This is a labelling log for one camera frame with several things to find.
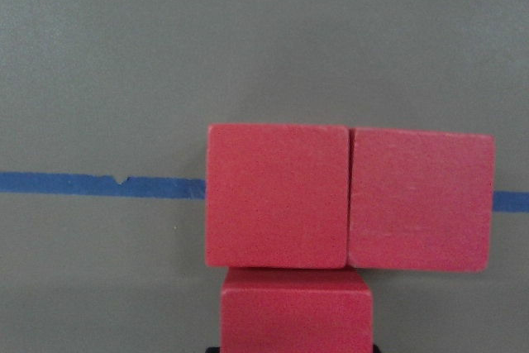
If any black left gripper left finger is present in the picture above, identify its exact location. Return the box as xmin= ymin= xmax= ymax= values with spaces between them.
xmin=205 ymin=346 xmax=220 ymax=353

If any red cube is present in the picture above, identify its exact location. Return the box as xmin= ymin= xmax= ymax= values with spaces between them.
xmin=348 ymin=127 xmax=495 ymax=272

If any red cube block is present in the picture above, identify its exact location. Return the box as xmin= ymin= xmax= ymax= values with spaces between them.
xmin=220 ymin=268 xmax=373 ymax=352
xmin=205 ymin=124 xmax=350 ymax=269

